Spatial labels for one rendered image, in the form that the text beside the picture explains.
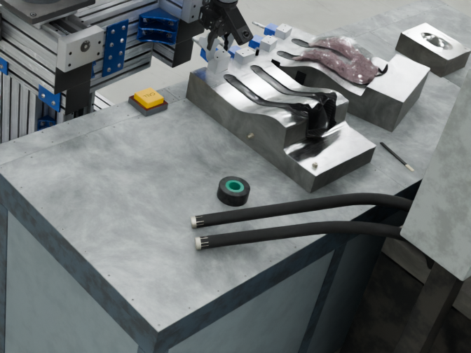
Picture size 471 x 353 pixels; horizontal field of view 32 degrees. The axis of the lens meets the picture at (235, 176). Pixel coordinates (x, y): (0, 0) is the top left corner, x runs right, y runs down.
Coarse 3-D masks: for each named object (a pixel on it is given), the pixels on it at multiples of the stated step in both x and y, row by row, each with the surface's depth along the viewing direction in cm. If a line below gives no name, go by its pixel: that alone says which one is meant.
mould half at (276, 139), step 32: (256, 64) 247; (192, 96) 240; (224, 96) 231; (288, 96) 235; (256, 128) 225; (288, 128) 217; (352, 128) 235; (288, 160) 220; (320, 160) 220; (352, 160) 225
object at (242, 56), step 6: (234, 48) 249; (240, 48) 250; (246, 48) 248; (234, 54) 247; (240, 54) 244; (246, 54) 245; (252, 54) 246; (240, 60) 245; (246, 60) 246; (252, 60) 248
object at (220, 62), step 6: (198, 42) 241; (216, 48) 240; (222, 48) 238; (204, 54) 239; (216, 54) 236; (222, 54) 237; (228, 54) 237; (210, 60) 237; (216, 60) 235; (222, 60) 236; (228, 60) 238; (210, 66) 238; (216, 66) 236; (222, 66) 238; (216, 72) 238
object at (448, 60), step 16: (416, 32) 288; (432, 32) 290; (400, 48) 288; (416, 48) 283; (432, 48) 280; (448, 48) 286; (464, 48) 285; (432, 64) 281; (448, 64) 278; (464, 64) 288
